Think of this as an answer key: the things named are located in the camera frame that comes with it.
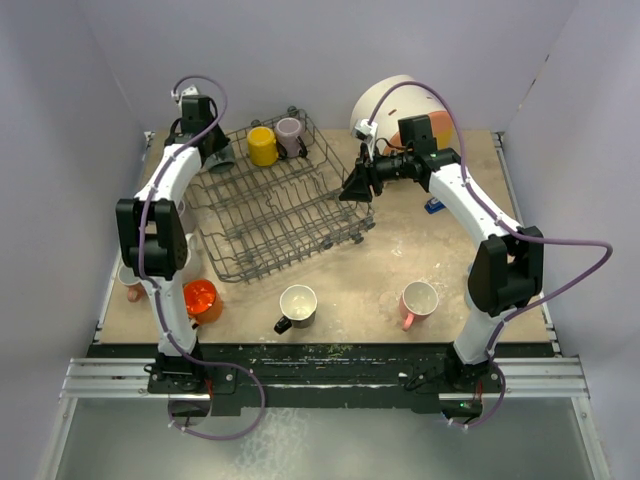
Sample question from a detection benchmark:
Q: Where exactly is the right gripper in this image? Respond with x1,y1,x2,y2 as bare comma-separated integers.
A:
340,142,414,203

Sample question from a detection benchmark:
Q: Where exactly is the yellow mug black handle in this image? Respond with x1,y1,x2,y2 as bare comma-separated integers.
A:
247,126,279,167

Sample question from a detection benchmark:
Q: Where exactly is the purple mug black handle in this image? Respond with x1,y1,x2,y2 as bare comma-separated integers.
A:
274,117,308,159

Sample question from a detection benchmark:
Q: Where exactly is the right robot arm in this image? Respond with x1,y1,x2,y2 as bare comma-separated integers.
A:
339,115,544,391

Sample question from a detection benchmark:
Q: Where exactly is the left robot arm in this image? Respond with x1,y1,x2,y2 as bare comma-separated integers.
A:
115,93,229,393

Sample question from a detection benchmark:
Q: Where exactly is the white round drawer cabinet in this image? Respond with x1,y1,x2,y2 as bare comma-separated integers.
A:
350,75,454,155

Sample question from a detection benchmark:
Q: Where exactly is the salmon pink mug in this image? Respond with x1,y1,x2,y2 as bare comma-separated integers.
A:
117,265,146,303

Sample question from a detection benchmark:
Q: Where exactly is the orange mug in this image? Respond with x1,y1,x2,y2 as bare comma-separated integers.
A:
183,279,224,325

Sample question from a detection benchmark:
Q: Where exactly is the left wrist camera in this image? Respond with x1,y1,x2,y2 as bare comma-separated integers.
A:
171,85,200,104

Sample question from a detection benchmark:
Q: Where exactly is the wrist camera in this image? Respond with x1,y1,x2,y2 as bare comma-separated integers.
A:
352,118,378,145
171,85,200,104

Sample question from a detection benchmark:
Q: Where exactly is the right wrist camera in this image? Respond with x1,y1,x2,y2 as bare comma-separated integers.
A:
352,118,378,145

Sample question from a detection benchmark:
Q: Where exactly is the grey wire dish rack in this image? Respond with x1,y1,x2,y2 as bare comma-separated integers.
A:
186,106,375,283

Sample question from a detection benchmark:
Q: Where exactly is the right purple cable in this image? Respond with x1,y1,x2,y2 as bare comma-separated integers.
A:
367,80,614,432

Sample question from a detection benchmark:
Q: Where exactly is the purple cable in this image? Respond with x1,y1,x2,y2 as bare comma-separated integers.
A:
136,75,267,442
367,80,614,432

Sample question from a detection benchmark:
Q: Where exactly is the white mug black handle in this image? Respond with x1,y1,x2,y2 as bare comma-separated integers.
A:
274,285,318,335

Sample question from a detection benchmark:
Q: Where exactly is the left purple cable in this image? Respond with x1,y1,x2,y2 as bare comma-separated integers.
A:
136,75,267,442

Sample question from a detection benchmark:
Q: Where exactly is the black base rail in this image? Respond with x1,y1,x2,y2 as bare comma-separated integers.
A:
144,343,503,417

